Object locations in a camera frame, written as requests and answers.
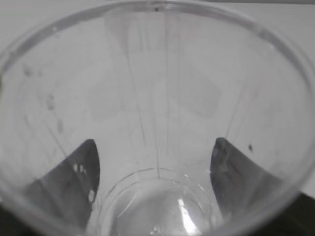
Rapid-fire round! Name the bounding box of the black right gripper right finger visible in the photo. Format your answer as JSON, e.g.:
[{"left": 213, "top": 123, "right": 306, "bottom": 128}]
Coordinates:
[{"left": 210, "top": 137, "right": 283, "bottom": 218}]

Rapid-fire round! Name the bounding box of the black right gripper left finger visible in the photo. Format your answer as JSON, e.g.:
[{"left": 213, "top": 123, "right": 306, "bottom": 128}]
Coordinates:
[{"left": 22, "top": 139, "right": 100, "bottom": 230}]

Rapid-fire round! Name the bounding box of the transparent plastic cup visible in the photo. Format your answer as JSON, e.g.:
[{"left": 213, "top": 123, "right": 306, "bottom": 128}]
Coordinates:
[{"left": 0, "top": 0, "right": 315, "bottom": 236}]

